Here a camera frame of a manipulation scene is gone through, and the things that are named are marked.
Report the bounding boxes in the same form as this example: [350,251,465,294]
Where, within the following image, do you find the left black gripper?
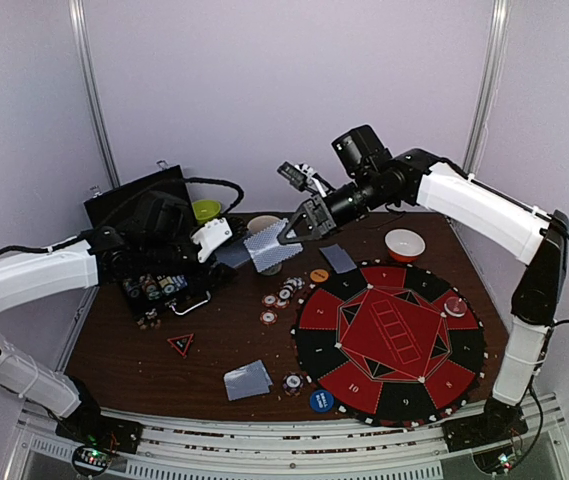
[143,225,238,292]

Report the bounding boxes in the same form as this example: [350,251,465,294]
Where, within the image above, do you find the blue playing card deck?
[215,240,252,269]

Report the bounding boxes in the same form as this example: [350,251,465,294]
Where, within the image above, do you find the dealt card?
[224,370,272,401]
[319,244,357,274]

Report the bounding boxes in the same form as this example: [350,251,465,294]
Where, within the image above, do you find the face-up diamonds card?
[244,219,303,273]

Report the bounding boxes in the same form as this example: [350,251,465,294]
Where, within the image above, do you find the red triangular chip holder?
[167,333,195,358]

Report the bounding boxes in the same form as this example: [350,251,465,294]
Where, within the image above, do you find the orange big blind button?
[309,269,329,283]

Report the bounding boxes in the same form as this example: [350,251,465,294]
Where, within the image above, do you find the stack of poker chips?
[275,277,305,309]

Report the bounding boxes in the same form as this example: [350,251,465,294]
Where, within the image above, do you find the clear red round button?
[444,296,468,318]

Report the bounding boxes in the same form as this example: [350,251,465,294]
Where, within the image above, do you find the blue small blind button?
[309,389,335,414]

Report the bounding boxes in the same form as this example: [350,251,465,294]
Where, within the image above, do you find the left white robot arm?
[0,176,244,444]

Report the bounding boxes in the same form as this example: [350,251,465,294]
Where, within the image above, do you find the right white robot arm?
[277,125,569,442]

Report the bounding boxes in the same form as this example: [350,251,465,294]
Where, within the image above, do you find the black poker chip case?
[84,165,237,329]

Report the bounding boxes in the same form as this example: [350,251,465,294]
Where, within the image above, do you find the small card decks in case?
[158,275,188,296]

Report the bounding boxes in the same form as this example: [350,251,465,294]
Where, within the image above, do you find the front right chip row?
[140,275,162,301]

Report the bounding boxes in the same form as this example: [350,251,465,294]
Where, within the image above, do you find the chip row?
[140,275,162,301]
[122,279,141,299]

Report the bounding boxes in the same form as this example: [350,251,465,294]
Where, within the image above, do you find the green plastic bowl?
[192,199,222,225]

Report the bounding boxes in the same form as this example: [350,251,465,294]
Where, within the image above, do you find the front left chip row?
[122,279,141,299]

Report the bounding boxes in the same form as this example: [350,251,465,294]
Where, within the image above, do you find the white orange bowl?
[384,229,426,263]

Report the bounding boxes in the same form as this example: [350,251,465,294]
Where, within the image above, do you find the white floral ceramic mug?
[247,215,282,276]

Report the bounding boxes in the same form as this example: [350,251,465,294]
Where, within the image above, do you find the loose chip middle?
[262,294,278,307]

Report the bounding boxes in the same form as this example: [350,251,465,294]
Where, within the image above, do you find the loose chip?
[262,294,278,307]
[260,310,278,325]

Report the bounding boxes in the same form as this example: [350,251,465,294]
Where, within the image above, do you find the loose chip front left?
[260,310,278,325]

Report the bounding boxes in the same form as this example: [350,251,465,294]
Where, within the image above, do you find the round red black poker mat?
[291,260,487,427]

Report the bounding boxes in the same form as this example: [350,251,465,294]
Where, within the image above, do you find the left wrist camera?
[191,218,233,263]

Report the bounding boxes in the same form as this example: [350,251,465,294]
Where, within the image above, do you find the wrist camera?
[277,162,335,197]
[191,218,233,263]

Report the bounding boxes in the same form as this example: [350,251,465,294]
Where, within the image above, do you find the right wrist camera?
[277,162,335,197]

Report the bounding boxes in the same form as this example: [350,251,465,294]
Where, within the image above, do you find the right aluminium frame post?
[460,0,511,176]

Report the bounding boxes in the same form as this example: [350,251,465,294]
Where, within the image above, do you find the aluminium frame post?
[460,0,511,176]
[68,0,121,188]

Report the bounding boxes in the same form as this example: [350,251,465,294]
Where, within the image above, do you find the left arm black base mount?
[51,412,143,454]

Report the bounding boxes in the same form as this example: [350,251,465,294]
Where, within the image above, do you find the left aluminium frame post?
[68,0,121,188]

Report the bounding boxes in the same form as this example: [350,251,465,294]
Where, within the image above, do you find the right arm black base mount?
[442,405,529,452]

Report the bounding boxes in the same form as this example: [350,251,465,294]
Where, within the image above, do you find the aluminium front rail base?
[6,392,569,480]

